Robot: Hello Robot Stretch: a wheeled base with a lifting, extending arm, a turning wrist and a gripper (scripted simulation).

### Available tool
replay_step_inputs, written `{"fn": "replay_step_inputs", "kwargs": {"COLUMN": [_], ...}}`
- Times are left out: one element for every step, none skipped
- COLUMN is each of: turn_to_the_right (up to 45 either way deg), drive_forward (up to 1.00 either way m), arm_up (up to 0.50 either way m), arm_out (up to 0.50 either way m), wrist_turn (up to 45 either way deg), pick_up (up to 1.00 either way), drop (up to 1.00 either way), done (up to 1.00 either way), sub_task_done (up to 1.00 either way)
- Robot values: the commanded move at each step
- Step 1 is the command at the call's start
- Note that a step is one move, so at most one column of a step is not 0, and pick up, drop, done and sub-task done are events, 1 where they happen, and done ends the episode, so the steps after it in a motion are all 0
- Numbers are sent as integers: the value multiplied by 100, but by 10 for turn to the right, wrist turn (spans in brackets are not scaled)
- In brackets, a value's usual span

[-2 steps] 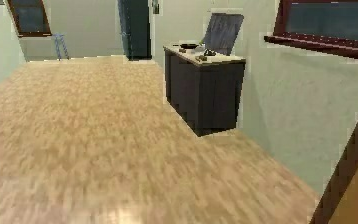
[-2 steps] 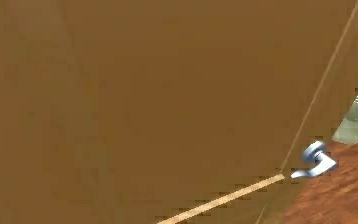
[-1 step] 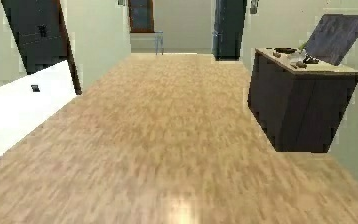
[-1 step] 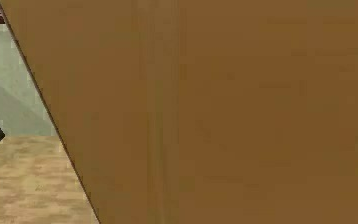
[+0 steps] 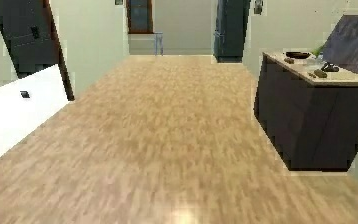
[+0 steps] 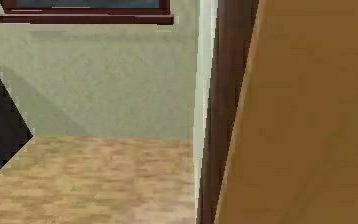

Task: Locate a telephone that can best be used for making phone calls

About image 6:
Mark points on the brown wooden room door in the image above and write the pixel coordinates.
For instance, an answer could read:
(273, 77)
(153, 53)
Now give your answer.
(297, 116)

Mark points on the dark red framed window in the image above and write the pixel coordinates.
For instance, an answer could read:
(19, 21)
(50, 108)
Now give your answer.
(87, 15)

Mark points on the black angular furniture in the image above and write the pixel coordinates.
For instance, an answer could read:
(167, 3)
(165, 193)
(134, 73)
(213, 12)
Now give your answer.
(2, 126)

